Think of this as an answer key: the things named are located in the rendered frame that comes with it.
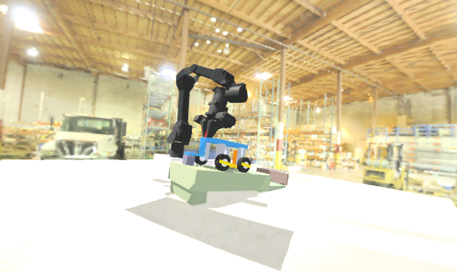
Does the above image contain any blue trolley with black wheels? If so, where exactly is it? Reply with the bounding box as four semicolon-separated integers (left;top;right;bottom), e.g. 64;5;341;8
185;138;251;173

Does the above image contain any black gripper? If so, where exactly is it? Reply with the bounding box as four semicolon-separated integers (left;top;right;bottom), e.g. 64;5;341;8
193;99;236;138

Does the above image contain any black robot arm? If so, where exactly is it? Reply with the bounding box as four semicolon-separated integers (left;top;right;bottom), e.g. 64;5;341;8
167;64;249;159

